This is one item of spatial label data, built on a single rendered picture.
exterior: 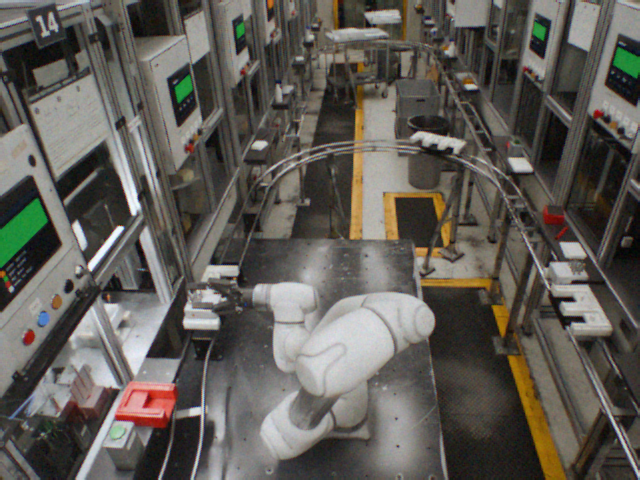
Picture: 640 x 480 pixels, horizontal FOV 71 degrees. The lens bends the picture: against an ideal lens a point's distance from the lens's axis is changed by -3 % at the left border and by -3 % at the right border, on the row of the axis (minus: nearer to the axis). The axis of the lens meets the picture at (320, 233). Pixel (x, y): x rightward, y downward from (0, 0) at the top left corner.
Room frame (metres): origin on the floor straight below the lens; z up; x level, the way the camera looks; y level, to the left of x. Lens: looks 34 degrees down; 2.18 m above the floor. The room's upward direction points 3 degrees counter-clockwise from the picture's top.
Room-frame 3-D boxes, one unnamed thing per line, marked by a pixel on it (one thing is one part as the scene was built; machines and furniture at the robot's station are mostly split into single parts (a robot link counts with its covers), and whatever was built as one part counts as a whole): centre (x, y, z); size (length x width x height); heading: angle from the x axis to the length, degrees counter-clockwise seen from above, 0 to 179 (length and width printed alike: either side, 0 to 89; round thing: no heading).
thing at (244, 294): (1.19, 0.28, 1.12); 0.09 x 0.07 x 0.08; 83
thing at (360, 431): (1.02, -0.06, 0.71); 0.22 x 0.18 x 0.06; 174
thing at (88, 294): (0.81, 0.66, 1.37); 0.36 x 0.04 x 0.04; 174
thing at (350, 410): (0.99, -0.04, 0.85); 0.18 x 0.16 x 0.22; 126
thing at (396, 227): (3.29, -0.83, 0.01); 1.00 x 0.55 x 0.01; 174
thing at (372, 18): (7.95, -1.22, 0.48); 0.84 x 0.58 x 0.97; 2
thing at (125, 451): (0.75, 0.60, 0.97); 0.08 x 0.08 x 0.12; 84
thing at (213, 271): (1.50, 0.47, 0.84); 0.36 x 0.14 x 0.10; 174
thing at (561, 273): (1.46, -1.03, 0.92); 0.13 x 0.10 x 0.09; 84
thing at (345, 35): (6.74, -0.67, 0.48); 0.88 x 0.56 x 0.96; 102
